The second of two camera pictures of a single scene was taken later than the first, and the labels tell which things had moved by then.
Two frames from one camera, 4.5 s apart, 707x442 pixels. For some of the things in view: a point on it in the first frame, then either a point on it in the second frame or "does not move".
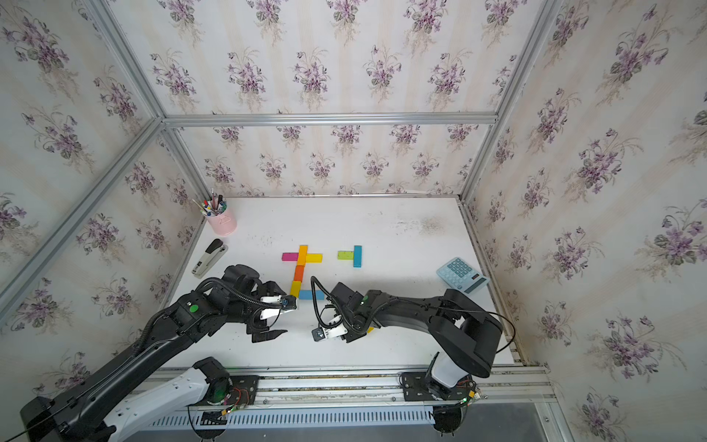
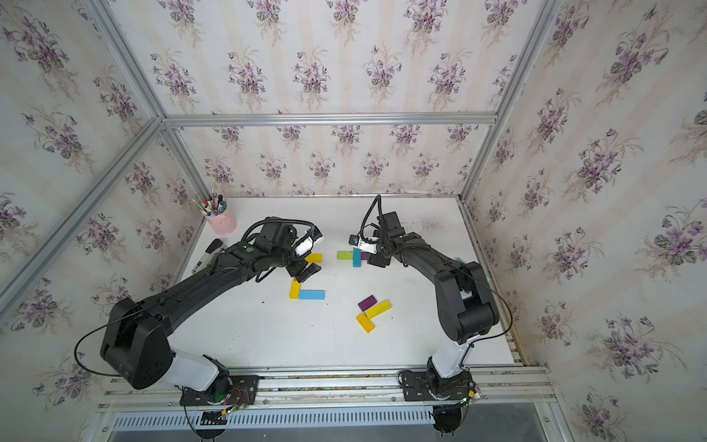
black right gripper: (353, 335) to (377, 259)
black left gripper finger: (267, 335) to (311, 270)
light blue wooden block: (307, 295) does not move
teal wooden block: (358, 256) does not move
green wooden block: (345, 255) does not move
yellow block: (312, 258) does not move
